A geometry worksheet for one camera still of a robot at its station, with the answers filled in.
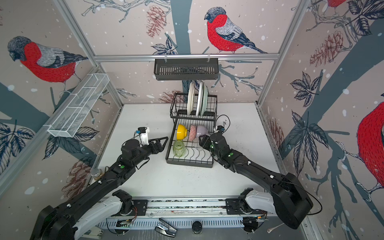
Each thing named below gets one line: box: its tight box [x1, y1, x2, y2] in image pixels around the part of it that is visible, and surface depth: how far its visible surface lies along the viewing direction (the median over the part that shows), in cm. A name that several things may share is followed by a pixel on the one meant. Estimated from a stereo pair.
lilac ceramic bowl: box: [196, 125, 208, 138], surface depth 93 cm
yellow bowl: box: [176, 124, 188, 140], surface depth 94 cm
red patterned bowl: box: [189, 124, 197, 141], surface depth 93 cm
